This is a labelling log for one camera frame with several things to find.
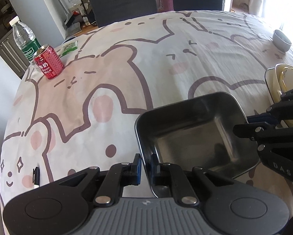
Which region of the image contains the cream bowl with handles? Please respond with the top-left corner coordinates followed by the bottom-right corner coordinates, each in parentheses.
top-left (274, 63), bottom-right (293, 128)

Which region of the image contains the white ginkgo print square plate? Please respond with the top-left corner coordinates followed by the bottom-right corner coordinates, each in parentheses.
top-left (265, 67), bottom-right (275, 104)

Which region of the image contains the clear plastic water bottle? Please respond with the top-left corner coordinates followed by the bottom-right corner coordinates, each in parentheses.
top-left (9, 16), bottom-right (41, 63)

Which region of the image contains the small black white object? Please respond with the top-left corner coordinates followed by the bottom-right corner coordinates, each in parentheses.
top-left (32, 166), bottom-right (40, 189)

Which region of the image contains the red milk can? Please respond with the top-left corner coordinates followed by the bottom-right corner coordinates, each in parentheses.
top-left (33, 44), bottom-right (64, 80)

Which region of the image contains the large steel rectangular tray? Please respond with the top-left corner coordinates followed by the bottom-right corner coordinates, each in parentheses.
top-left (135, 92), bottom-right (260, 197)

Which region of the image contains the green snack packet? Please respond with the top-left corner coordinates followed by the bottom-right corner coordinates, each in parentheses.
top-left (61, 41), bottom-right (78, 57)

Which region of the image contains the left dark grey chair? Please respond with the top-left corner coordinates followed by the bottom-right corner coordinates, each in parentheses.
top-left (90, 0), bottom-right (157, 27)

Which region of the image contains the cartoon print tablecloth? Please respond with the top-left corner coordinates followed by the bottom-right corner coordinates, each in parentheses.
top-left (0, 9), bottom-right (293, 235)

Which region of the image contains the small round steel cup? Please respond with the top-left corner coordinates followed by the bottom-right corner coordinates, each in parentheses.
top-left (272, 29), bottom-right (292, 52)

